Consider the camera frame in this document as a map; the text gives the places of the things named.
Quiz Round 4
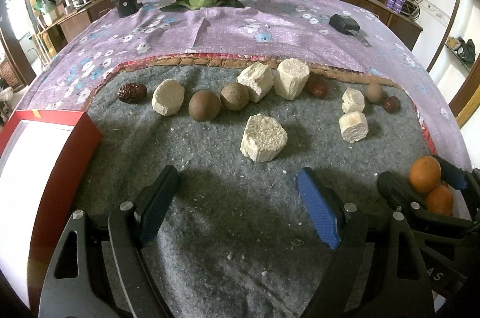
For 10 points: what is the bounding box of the dark red jujube left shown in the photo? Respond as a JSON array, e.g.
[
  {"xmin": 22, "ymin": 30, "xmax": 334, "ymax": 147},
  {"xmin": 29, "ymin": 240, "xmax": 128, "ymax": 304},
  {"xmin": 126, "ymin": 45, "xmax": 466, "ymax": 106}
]
[{"xmin": 116, "ymin": 83, "xmax": 147, "ymax": 104}]

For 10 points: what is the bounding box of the black cylinder device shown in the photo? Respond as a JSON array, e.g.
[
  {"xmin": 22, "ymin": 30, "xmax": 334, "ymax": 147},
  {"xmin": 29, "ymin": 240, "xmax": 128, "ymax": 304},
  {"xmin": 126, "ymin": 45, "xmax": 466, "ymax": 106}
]
[{"xmin": 112, "ymin": 0, "xmax": 143, "ymax": 18}]

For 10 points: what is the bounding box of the white chunk small upper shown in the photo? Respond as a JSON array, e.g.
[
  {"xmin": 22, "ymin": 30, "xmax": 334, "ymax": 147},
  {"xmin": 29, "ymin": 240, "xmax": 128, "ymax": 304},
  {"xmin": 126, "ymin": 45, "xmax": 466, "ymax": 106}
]
[{"xmin": 342, "ymin": 88, "xmax": 365, "ymax": 114}]

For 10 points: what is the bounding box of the dark red jujube middle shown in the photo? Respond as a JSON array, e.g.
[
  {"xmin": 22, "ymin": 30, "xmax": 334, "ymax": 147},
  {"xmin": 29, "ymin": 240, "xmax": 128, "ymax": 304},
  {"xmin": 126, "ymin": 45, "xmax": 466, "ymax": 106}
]
[{"xmin": 305, "ymin": 72, "xmax": 329, "ymax": 99}]

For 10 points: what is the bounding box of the purple floral tablecloth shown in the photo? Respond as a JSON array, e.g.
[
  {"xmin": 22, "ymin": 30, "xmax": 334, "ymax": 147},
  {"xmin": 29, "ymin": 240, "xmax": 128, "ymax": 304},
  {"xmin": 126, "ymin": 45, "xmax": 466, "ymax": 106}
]
[{"xmin": 19, "ymin": 0, "xmax": 472, "ymax": 169}]

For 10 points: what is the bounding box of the purple bottle right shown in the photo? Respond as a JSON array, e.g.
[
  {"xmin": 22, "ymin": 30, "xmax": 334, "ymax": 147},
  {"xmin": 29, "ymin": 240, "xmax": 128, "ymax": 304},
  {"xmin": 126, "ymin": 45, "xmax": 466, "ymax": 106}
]
[{"xmin": 393, "ymin": 0, "xmax": 406, "ymax": 13}]

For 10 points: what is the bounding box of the white chunk front large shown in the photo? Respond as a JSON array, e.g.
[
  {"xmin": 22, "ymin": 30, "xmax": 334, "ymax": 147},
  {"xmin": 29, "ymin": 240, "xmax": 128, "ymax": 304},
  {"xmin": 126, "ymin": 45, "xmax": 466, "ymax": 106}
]
[{"xmin": 240, "ymin": 113, "xmax": 288, "ymax": 162}]

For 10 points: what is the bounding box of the dark red jujube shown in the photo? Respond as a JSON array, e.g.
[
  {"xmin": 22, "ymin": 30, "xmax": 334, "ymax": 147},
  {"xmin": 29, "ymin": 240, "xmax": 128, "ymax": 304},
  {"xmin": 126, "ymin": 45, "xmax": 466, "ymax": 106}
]
[
  {"xmin": 382, "ymin": 96, "xmax": 400, "ymax": 113},
  {"xmin": 305, "ymin": 72, "xmax": 329, "ymax": 99},
  {"xmin": 116, "ymin": 83, "xmax": 147, "ymax": 104}
]

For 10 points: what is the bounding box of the white sugarcane chunk left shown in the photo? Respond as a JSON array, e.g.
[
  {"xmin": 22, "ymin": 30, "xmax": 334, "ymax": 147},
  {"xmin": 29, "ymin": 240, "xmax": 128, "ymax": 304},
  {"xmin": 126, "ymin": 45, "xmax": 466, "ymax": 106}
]
[{"xmin": 151, "ymin": 79, "xmax": 185, "ymax": 117}]

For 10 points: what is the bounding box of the orange tangerine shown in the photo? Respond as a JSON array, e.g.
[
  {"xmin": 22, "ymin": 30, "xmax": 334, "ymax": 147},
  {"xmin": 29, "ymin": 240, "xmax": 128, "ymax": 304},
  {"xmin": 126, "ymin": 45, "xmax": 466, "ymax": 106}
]
[
  {"xmin": 408, "ymin": 156, "xmax": 441, "ymax": 194},
  {"xmin": 425, "ymin": 184, "xmax": 454, "ymax": 216}
]

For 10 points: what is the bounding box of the brown round fruit large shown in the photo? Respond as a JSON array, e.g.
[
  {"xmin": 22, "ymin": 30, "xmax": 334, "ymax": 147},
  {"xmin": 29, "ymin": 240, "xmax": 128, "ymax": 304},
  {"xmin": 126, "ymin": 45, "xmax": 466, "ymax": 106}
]
[{"xmin": 188, "ymin": 90, "xmax": 221, "ymax": 122}]

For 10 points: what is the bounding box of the red white box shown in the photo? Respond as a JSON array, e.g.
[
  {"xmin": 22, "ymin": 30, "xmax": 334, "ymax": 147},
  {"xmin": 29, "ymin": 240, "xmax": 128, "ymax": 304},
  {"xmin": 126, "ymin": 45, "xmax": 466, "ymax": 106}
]
[{"xmin": 1, "ymin": 109, "xmax": 102, "ymax": 312}]

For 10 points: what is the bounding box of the black tape measure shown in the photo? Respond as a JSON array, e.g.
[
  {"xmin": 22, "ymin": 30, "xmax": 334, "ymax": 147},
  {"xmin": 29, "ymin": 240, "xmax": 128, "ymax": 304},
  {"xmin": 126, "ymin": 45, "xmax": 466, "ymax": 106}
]
[{"xmin": 329, "ymin": 14, "xmax": 371, "ymax": 47}]

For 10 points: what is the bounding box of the white chunk tall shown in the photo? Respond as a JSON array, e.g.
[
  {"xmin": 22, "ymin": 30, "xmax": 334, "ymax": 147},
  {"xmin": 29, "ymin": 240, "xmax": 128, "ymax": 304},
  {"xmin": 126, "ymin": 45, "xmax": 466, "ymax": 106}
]
[{"xmin": 274, "ymin": 58, "xmax": 310, "ymax": 100}]

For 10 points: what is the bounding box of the white chunk tilted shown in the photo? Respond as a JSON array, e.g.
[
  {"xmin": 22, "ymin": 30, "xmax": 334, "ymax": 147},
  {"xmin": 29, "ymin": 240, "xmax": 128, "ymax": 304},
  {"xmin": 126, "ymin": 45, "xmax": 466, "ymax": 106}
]
[{"xmin": 237, "ymin": 62, "xmax": 274, "ymax": 103}]

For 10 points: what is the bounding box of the white chunk small lower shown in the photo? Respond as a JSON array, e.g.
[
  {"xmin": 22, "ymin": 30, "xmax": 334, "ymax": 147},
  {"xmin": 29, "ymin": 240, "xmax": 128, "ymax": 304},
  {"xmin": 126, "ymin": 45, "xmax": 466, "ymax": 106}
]
[{"xmin": 338, "ymin": 111, "xmax": 368, "ymax": 144}]

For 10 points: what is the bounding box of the white chunk small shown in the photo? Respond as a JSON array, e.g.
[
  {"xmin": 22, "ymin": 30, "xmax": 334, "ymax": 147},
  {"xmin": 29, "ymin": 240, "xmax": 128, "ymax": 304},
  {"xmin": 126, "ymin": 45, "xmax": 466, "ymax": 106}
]
[
  {"xmin": 338, "ymin": 111, "xmax": 368, "ymax": 144},
  {"xmin": 342, "ymin": 88, "xmax": 365, "ymax": 114}
]

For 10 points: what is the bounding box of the grey felt mat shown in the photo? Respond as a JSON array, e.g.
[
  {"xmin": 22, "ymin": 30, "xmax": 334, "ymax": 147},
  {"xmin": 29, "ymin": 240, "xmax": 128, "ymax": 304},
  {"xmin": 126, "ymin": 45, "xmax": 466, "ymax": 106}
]
[{"xmin": 76, "ymin": 66, "xmax": 429, "ymax": 317}]

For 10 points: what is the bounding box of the dark red jujube right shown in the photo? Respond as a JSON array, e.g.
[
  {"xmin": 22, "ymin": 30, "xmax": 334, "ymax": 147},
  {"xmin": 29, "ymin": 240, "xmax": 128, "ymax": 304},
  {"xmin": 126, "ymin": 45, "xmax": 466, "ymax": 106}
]
[{"xmin": 382, "ymin": 96, "xmax": 400, "ymax": 113}]

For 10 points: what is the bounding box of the small brown round fruit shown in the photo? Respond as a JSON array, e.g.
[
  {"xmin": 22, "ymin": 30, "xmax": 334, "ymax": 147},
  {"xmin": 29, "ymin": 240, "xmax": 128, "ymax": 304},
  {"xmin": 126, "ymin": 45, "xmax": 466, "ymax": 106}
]
[{"xmin": 364, "ymin": 83, "xmax": 385, "ymax": 104}]

